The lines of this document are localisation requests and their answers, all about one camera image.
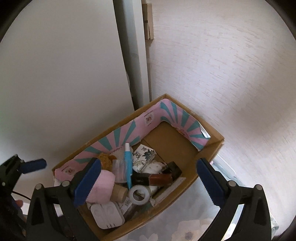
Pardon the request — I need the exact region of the pink fluffy sock front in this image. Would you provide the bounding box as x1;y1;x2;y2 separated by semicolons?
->
86;170;115;204

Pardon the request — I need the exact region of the white earphone case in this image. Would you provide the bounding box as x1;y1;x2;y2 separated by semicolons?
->
90;201;125;230

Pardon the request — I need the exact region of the kraft paper tape roll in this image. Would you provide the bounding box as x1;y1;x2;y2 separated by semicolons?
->
110;184;129;203

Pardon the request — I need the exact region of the brown fuzzy sock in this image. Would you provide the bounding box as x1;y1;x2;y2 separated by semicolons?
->
96;153;117;172

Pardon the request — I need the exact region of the dark red lipstick box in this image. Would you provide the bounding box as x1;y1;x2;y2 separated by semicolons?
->
149;174;173;187

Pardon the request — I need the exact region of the blue cream tube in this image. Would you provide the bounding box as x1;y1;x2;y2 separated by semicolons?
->
125;143;133;189

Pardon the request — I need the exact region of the clear tape roll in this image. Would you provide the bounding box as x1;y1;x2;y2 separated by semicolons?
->
128;185;151;206

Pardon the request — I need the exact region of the white tissue pack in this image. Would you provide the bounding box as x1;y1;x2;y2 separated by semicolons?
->
132;144;156;173

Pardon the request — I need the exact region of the clear cotton swab box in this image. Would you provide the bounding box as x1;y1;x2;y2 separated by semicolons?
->
112;159;127;183

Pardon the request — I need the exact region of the black round jar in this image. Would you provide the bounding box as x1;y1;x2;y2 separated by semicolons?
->
161;161;182;180

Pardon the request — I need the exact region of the person's left hand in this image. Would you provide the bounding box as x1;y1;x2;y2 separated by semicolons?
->
15;200;23;208

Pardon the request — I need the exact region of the white metal tray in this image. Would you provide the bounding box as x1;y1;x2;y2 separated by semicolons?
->
212;153;280;237

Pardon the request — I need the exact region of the pink teal cardboard box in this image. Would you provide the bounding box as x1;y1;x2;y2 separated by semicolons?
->
53;94;224;240

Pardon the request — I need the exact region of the black cable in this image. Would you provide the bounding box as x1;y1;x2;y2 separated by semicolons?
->
11;190;32;202

